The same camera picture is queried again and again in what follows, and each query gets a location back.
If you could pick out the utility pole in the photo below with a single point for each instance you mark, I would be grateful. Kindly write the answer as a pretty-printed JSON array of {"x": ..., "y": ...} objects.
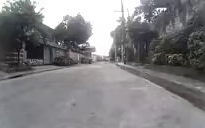
[{"x": 122, "y": 30}]

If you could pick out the flowering bushes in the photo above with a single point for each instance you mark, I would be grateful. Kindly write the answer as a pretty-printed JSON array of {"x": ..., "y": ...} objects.
[{"x": 186, "y": 50}]

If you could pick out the grey concrete pavement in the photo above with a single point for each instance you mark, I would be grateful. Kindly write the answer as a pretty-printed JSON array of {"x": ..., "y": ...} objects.
[
  {"x": 16, "y": 71},
  {"x": 186, "y": 85}
]

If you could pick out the row of trees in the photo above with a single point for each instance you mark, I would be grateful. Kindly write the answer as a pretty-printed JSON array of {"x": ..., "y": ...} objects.
[{"x": 163, "y": 20}]

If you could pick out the grey asphalt road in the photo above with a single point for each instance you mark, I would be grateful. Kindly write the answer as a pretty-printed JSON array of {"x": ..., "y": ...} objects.
[{"x": 90, "y": 96}]

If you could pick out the low building row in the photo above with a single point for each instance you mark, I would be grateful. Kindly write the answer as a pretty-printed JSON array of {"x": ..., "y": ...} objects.
[{"x": 61, "y": 53}]

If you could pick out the tree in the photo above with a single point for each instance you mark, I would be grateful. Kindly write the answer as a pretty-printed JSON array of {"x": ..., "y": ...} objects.
[
  {"x": 73, "y": 30},
  {"x": 20, "y": 20}
]

